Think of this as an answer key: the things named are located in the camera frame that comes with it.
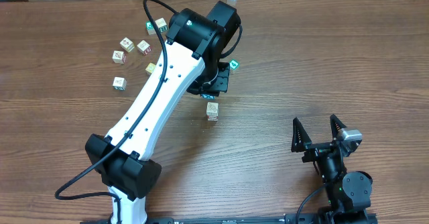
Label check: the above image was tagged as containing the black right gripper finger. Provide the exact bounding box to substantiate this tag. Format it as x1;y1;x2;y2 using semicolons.
330;114;347;139
291;117;312;152

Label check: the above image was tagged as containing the wooden picture block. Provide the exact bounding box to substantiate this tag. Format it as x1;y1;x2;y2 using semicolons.
206;102;219;116

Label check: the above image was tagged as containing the red edged wooden block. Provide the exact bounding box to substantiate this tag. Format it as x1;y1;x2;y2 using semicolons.
207;115;219;121

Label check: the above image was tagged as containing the blue edged letter block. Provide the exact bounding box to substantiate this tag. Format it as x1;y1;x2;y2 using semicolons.
201;94;215;100

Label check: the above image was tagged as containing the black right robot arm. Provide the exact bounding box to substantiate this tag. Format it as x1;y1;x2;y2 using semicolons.
291;114;373;215

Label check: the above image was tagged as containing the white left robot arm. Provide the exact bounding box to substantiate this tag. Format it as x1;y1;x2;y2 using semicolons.
85;1;243;223

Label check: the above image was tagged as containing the green number 4 block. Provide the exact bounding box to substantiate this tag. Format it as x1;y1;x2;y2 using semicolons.
229;59;240;74

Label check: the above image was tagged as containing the yellow letter G block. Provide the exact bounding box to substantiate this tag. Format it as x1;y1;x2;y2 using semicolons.
145;62;156;75

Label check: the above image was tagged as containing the teal number block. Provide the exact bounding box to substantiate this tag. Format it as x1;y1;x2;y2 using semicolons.
155;18;168;33

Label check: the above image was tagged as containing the red letter U block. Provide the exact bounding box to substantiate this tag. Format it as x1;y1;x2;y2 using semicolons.
137;40;151;56

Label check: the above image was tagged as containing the green letter block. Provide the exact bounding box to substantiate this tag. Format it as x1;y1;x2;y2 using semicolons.
145;21;156;35

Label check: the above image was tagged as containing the teal edged picture block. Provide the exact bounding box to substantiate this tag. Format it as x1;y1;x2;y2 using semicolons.
112;76;127;91

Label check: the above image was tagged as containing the yellow edged picture block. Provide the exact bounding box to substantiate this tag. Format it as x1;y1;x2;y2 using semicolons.
120;38;135;52

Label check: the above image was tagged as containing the red edged picture block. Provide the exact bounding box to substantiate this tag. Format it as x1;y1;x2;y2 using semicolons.
112;50;126;64

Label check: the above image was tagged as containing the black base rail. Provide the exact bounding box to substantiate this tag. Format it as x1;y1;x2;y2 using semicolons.
80;213;378;224

